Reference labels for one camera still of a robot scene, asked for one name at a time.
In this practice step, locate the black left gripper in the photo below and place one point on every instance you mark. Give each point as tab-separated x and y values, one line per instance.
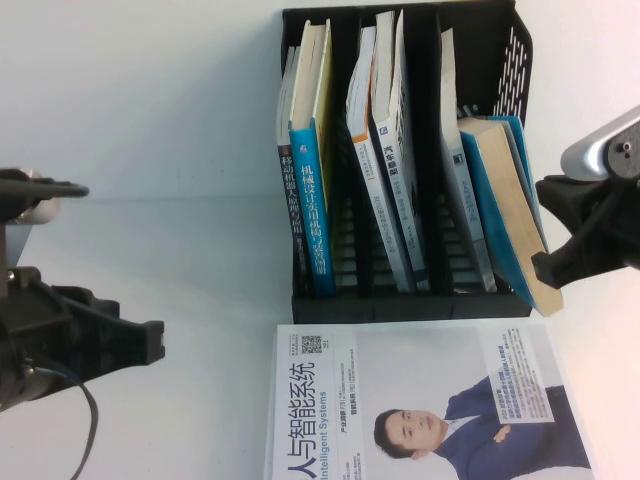
35	330

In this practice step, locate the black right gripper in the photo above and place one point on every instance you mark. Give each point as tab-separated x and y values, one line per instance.
622	215

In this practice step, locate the blue and grey DTC book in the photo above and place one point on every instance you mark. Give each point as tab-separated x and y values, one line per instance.
515	210

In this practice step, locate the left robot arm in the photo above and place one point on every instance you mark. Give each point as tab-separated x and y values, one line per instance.
35	195

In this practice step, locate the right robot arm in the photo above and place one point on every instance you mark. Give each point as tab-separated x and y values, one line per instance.
590	150

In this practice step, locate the white book with grey spine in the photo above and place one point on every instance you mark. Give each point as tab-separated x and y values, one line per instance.
462	190

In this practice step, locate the black plastic book stand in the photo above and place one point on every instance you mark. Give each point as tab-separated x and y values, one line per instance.
430	150

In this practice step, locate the white automobile suspension book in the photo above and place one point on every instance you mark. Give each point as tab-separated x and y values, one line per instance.
397	175

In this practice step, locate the white book with orange mark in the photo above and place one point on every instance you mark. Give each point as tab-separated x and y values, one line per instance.
372	190

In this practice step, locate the dark spine robot book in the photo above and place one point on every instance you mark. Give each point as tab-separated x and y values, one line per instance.
289	190

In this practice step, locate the blue spine mechanical design book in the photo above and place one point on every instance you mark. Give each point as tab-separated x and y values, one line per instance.
310	210

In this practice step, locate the magazine with man on cover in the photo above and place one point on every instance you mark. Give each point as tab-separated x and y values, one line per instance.
400	390

